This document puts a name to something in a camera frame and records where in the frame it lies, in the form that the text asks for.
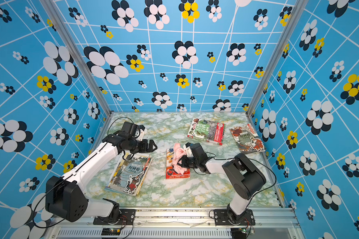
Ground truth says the red brown illustrated book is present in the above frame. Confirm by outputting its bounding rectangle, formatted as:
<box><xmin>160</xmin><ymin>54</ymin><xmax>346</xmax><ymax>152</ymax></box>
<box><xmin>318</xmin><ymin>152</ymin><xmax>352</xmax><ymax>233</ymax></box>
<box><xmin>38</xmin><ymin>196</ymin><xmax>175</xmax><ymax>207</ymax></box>
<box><xmin>229</xmin><ymin>123</ymin><xmax>265</xmax><ymax>154</ymax></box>

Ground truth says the red manga book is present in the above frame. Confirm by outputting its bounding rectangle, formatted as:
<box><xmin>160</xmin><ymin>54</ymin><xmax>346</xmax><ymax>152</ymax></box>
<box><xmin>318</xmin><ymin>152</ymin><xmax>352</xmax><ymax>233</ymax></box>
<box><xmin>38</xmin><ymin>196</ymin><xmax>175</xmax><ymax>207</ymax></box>
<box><xmin>166</xmin><ymin>148</ymin><xmax>190</xmax><ymax>180</ymax></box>

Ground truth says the right aluminium corner post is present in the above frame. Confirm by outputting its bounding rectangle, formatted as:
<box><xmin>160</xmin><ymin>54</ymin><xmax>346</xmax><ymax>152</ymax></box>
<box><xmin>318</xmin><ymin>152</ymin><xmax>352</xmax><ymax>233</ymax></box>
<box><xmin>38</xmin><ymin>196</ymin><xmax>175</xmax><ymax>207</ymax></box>
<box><xmin>247</xmin><ymin>0</ymin><xmax>308</xmax><ymax>116</ymax></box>

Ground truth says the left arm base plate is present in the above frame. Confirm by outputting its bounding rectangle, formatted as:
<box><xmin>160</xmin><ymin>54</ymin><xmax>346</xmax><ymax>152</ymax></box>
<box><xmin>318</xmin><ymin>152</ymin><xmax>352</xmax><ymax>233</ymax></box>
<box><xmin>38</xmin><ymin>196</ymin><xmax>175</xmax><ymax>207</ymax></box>
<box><xmin>93</xmin><ymin>209</ymin><xmax>137</xmax><ymax>226</ymax></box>

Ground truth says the grey teal warrior book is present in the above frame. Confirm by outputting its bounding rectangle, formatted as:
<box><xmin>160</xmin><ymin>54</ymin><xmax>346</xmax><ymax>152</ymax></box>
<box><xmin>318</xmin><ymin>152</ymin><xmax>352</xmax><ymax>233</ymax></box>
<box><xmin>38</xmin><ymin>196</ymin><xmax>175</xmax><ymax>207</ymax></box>
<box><xmin>105</xmin><ymin>152</ymin><xmax>152</xmax><ymax>196</ymax></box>

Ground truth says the green red dinosaur book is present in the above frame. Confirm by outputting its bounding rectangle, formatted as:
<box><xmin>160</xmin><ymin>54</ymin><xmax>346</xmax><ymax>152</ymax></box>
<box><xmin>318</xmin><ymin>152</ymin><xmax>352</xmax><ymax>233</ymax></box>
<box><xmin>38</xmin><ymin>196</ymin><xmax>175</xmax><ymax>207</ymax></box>
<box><xmin>187</xmin><ymin>118</ymin><xmax>225</xmax><ymax>145</ymax></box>

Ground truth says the pink cloth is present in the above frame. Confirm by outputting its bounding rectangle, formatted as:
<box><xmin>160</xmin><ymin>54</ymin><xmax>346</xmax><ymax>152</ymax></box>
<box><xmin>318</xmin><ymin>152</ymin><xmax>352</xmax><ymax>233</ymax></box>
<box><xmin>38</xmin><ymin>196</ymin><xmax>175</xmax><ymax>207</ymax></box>
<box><xmin>172</xmin><ymin>143</ymin><xmax>187</xmax><ymax>175</ymax></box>

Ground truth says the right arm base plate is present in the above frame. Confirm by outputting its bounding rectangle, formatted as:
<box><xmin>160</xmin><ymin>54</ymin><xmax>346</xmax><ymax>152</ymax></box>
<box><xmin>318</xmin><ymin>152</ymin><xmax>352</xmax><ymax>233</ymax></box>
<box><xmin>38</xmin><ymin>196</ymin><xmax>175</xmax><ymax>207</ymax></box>
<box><xmin>213</xmin><ymin>209</ymin><xmax>256</xmax><ymax>227</ymax></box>

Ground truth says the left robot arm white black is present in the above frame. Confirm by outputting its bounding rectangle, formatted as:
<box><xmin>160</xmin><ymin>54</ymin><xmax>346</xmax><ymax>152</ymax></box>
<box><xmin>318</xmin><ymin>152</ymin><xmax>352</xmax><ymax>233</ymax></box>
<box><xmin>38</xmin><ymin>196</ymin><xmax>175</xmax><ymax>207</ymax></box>
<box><xmin>42</xmin><ymin>121</ymin><xmax>157</xmax><ymax>224</ymax></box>

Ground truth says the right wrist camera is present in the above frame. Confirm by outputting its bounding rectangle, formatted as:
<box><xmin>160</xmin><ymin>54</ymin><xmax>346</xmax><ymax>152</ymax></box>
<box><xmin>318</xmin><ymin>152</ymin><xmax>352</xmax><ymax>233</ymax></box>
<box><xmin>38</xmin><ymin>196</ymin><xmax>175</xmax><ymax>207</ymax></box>
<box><xmin>182</xmin><ymin>145</ymin><xmax>193</xmax><ymax>157</ymax></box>

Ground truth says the left aluminium corner post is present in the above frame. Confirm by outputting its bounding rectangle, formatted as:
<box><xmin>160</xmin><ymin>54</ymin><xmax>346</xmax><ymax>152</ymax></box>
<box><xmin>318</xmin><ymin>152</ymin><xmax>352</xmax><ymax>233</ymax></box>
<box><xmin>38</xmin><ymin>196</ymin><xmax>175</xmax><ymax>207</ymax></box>
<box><xmin>40</xmin><ymin>1</ymin><xmax>112</xmax><ymax>117</ymax></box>

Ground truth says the aluminium corner post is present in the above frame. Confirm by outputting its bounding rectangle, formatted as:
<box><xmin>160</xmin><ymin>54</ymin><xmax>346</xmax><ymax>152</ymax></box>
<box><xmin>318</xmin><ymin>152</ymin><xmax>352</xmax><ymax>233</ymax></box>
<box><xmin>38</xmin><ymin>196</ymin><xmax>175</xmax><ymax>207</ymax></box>
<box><xmin>247</xmin><ymin>0</ymin><xmax>308</xmax><ymax>116</ymax></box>
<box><xmin>40</xmin><ymin>1</ymin><xmax>112</xmax><ymax>117</ymax></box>

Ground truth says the aluminium front rail frame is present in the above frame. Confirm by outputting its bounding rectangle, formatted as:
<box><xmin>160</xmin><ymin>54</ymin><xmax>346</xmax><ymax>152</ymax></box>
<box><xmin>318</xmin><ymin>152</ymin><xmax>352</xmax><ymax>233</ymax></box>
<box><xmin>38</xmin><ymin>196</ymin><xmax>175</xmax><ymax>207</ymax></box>
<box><xmin>45</xmin><ymin>207</ymin><xmax>304</xmax><ymax>239</ymax></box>

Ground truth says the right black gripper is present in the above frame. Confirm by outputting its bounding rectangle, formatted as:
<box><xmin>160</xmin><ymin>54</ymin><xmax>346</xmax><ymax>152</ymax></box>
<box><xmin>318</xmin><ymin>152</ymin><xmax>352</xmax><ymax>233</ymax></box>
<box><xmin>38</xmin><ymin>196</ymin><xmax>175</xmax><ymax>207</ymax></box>
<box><xmin>176</xmin><ymin>156</ymin><xmax>200</xmax><ymax>168</ymax></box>

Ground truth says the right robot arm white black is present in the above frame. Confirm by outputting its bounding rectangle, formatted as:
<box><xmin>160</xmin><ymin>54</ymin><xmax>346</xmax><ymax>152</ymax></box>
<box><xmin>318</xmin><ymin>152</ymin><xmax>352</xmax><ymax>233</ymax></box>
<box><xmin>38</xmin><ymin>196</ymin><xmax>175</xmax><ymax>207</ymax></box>
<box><xmin>174</xmin><ymin>143</ymin><xmax>266</xmax><ymax>225</ymax></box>

